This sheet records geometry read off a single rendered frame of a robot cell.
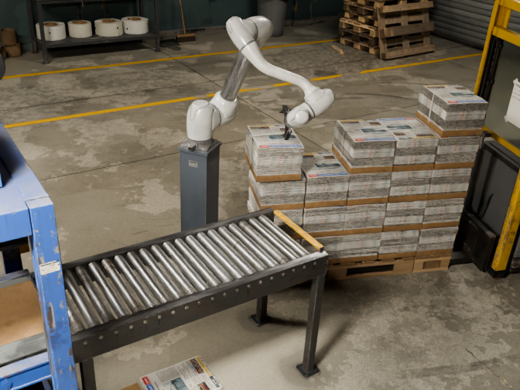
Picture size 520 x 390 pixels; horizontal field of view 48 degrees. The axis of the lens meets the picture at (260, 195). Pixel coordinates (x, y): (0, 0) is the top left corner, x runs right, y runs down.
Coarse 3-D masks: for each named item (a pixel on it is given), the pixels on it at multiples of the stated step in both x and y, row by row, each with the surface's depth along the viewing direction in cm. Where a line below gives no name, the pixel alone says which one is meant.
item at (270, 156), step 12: (264, 144) 354; (276, 144) 356; (288, 144) 357; (300, 144) 359; (252, 156) 365; (264, 156) 353; (276, 156) 355; (288, 156) 357; (300, 156) 358; (264, 168) 357; (276, 168) 359; (288, 168) 361; (300, 168) 363
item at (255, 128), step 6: (252, 126) 379; (258, 126) 379; (264, 126) 380; (270, 126) 380; (276, 126) 381; (282, 126) 382; (252, 132) 370; (258, 132) 371; (264, 132) 371; (270, 132) 372; (276, 132) 372; (282, 132) 373; (294, 132) 374; (246, 138) 384; (246, 144) 383; (246, 150) 384
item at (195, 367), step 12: (192, 360) 339; (156, 372) 330; (168, 372) 330; (180, 372) 331; (192, 372) 331; (204, 372) 332; (144, 384) 322; (156, 384) 322; (168, 384) 323; (180, 384) 323; (192, 384) 324; (204, 384) 324; (216, 384) 325
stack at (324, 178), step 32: (320, 160) 394; (256, 192) 383; (288, 192) 372; (320, 192) 378; (352, 192) 384; (384, 192) 389; (416, 192) 395; (320, 224) 391; (352, 224) 397; (384, 224) 402; (352, 256) 410
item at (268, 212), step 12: (240, 216) 330; (252, 216) 331; (192, 228) 316; (204, 228) 317; (216, 228) 319; (156, 240) 305; (168, 240) 305; (108, 252) 293; (120, 252) 293; (72, 264) 283; (84, 264) 284; (144, 264) 303
